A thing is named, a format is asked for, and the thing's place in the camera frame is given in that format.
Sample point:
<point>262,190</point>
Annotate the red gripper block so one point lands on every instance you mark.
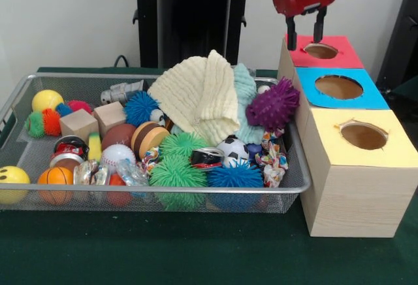
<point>307,0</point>

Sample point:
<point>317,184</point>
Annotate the light blue cloth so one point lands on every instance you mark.
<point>245,80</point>

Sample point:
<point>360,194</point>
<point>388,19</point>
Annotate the purple spiky ball with eyes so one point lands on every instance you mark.
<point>271,105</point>

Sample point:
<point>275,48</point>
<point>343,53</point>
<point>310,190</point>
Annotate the cream white waffle cloth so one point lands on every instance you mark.
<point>196,102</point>

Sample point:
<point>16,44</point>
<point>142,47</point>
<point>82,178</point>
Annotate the wooden box with three holes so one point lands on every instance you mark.
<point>352,200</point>

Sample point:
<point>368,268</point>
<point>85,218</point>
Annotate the black upright panel stand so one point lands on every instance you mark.
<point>401,36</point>

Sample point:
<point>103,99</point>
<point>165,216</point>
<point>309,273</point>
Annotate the dark green side tablecloth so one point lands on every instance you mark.
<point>408,102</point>

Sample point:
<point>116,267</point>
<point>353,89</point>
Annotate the small soccer ball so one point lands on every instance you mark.
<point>233,149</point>

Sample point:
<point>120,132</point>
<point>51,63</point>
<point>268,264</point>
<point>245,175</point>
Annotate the blue spiky ball with eyes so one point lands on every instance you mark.
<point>235,177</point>

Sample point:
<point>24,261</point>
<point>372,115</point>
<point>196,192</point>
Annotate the toy hamburger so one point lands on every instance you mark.
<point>148,138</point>

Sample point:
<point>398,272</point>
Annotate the large green spiky ball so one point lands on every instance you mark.
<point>178,174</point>

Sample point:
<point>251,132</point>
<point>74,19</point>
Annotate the multicoloured spiky caterpillar toy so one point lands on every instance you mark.
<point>50,123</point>

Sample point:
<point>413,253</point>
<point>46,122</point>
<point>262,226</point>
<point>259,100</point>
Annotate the small orange basketball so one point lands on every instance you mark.
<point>55,177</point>

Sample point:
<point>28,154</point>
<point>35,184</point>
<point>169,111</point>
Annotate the yellow foam ball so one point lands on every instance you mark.
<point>13,177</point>

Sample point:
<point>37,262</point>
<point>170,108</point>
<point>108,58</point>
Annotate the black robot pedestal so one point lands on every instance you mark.
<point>196,20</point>

